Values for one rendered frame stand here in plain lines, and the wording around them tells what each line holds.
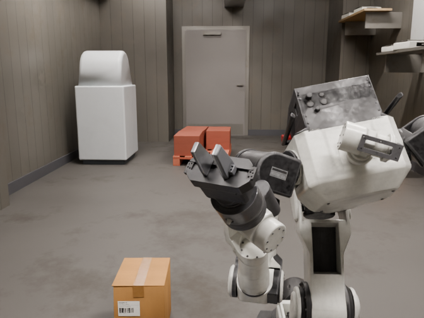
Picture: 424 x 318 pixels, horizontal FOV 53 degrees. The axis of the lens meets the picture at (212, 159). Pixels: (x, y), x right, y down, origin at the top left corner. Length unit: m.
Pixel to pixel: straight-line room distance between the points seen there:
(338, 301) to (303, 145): 0.53
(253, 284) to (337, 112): 0.47
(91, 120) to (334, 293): 5.00
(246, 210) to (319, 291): 0.67
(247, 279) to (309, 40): 8.05
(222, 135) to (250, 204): 5.55
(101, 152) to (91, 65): 1.19
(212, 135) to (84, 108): 1.86
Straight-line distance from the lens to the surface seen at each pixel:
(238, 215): 0.74
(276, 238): 0.83
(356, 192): 1.07
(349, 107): 1.11
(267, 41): 8.73
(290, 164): 1.02
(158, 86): 7.85
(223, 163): 0.65
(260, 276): 0.95
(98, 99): 5.94
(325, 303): 1.36
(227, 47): 8.64
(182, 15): 8.79
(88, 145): 6.06
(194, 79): 8.65
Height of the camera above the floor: 1.24
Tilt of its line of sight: 11 degrees down
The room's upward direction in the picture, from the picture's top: straight up
